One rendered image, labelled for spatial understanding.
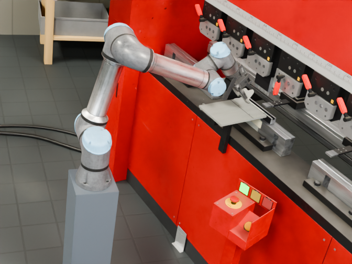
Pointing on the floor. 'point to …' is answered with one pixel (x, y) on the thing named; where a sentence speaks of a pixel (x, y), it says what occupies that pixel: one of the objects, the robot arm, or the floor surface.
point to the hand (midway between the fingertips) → (242, 99)
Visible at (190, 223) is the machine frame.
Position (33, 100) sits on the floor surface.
